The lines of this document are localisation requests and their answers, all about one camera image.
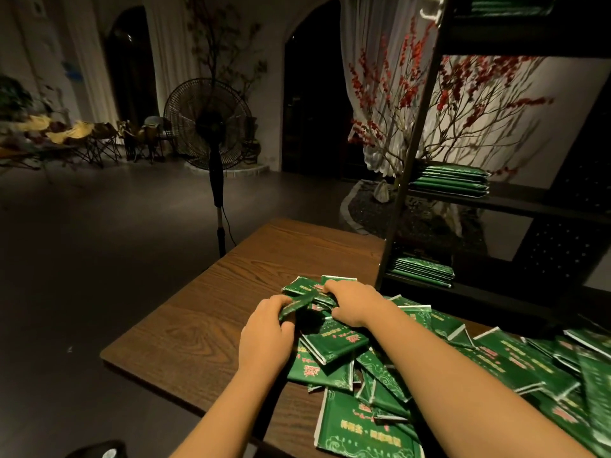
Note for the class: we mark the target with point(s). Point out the person's right forearm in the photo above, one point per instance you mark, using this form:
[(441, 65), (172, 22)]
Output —
[(477, 386)]

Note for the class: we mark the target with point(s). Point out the red berry branches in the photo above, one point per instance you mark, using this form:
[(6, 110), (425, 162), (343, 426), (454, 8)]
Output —
[(458, 100)]

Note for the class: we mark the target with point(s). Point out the person's left forearm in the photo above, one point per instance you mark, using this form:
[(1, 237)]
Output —
[(234, 420)]

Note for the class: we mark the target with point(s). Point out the white curtain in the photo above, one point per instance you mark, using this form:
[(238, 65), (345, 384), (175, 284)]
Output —
[(382, 33), (91, 52)]

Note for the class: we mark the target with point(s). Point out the dark vase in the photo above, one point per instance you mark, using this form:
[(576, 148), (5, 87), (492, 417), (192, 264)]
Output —
[(251, 148)]

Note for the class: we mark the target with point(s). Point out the black standing fan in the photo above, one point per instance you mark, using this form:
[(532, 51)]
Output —
[(210, 119)]

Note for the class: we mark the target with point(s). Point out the black trash bin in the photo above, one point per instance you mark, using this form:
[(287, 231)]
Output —
[(95, 450)]

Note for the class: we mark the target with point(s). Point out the black metal shelf rack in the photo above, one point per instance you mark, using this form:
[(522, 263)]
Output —
[(554, 33)]

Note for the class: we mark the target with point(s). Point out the person's left hand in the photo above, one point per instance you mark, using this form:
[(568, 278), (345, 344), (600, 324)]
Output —
[(265, 338)]

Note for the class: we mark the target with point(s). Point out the pile of green packets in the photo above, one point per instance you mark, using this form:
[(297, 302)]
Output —
[(363, 429)]

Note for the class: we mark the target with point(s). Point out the person's right hand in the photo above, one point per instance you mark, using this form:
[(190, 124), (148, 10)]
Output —
[(353, 302)]

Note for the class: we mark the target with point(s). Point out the white hook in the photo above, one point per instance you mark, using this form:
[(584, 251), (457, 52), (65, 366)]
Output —
[(431, 9)]

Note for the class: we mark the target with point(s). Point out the bare branched tree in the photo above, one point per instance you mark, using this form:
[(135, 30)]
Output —
[(220, 43)]

